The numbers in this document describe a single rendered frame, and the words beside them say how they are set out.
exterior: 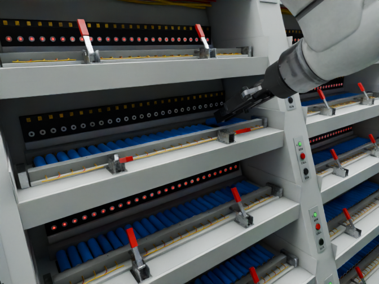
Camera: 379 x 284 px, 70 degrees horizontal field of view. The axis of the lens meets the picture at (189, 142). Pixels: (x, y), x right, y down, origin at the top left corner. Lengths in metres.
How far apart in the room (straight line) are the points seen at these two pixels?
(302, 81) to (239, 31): 0.37
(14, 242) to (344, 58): 0.55
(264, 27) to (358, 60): 0.36
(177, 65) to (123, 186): 0.27
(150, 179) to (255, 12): 0.52
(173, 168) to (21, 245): 0.27
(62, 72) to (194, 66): 0.27
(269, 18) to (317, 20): 0.36
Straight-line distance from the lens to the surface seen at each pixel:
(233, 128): 0.69
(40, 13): 0.76
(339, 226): 1.09
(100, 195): 0.49
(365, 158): 1.19
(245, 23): 0.83
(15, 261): 0.49
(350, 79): 1.43
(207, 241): 0.62
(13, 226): 0.48
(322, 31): 0.48
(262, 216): 0.71
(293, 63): 0.52
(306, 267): 0.87
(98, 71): 0.52
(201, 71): 0.62
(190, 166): 0.56
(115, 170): 0.49
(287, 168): 0.78
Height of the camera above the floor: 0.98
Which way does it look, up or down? 1 degrees down
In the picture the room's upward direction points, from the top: 13 degrees counter-clockwise
